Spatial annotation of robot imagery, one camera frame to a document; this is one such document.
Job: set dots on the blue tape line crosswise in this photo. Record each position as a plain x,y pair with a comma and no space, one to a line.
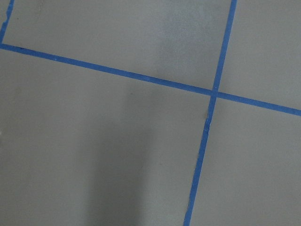
150,79

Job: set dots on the blue tape line lengthwise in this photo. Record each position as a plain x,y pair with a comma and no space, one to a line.
210,112

